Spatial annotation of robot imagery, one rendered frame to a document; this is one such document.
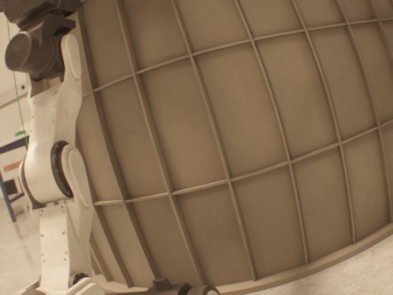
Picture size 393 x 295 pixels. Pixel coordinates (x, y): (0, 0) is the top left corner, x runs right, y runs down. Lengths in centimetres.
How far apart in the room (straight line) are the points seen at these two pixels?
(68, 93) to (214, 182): 58
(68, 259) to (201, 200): 70
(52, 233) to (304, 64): 95
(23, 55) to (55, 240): 48
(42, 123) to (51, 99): 7
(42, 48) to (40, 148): 27
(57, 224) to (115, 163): 69
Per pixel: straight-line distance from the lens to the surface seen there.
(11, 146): 573
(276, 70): 180
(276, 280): 185
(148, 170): 196
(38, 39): 147
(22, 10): 157
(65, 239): 136
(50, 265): 137
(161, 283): 148
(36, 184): 142
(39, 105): 153
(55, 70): 157
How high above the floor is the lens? 66
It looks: 4 degrees down
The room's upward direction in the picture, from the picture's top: 17 degrees counter-clockwise
